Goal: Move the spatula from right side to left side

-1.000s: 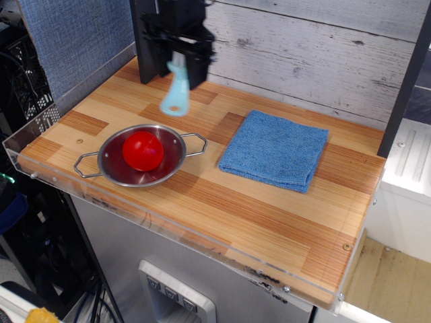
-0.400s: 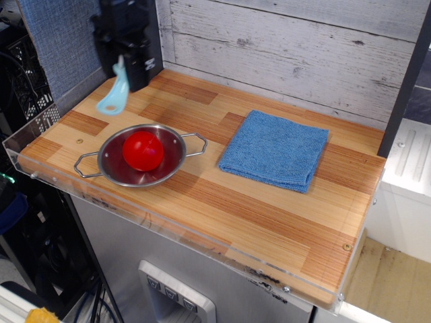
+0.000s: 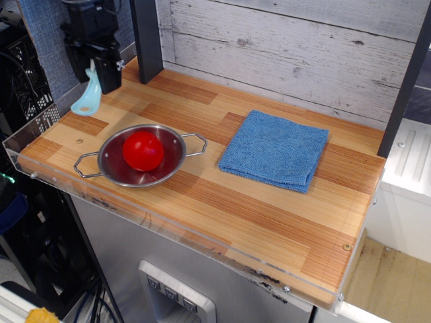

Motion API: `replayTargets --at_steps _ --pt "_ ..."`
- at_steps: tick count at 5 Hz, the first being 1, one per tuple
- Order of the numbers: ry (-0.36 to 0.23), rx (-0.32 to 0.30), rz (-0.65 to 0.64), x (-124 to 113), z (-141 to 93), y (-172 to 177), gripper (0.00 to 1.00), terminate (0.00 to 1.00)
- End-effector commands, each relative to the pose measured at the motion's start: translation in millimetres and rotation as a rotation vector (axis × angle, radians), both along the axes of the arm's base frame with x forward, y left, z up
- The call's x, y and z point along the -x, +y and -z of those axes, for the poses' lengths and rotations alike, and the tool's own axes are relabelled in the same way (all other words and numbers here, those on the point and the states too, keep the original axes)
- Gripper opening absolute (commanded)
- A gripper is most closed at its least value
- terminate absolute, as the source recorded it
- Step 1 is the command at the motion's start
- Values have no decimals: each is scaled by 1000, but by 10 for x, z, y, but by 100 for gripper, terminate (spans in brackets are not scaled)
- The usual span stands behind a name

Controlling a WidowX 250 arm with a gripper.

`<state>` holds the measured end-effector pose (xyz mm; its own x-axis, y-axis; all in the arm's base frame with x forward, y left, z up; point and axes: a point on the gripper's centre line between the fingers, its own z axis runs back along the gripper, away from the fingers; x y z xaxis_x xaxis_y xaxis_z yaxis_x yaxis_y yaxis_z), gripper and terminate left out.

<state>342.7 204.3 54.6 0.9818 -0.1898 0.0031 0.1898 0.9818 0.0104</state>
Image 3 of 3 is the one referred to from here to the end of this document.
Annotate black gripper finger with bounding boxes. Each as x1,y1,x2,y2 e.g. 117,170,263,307
93,48,122,94
65,43,90,83

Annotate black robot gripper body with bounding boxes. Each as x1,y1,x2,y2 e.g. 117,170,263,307
61,1,122,60

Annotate light blue dish brush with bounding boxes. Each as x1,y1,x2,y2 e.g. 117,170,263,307
71,60,102,116

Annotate black plastic crate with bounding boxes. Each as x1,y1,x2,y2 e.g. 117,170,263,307
1,27,53,120

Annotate red ball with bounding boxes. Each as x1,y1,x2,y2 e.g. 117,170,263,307
122,131,164,172

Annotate blue folded cloth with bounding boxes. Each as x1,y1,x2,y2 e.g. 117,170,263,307
218,110,329,193

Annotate stainless steel cabinet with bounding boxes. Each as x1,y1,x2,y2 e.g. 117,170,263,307
71,197,314,322

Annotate clear acrylic table guard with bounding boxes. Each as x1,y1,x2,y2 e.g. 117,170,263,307
4,59,385,313

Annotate grey button dispenser panel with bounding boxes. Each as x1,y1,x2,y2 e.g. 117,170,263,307
138,260,217,322

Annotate white plastic unit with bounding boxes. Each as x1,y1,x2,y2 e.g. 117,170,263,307
364,119,430,262

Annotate dark grey left post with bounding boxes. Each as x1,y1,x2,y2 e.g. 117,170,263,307
130,0,164,84

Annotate dark grey post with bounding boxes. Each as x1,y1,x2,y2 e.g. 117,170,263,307
130,0,164,84
377,1,430,158

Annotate dark grey right post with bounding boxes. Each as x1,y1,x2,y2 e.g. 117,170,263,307
377,1,430,158

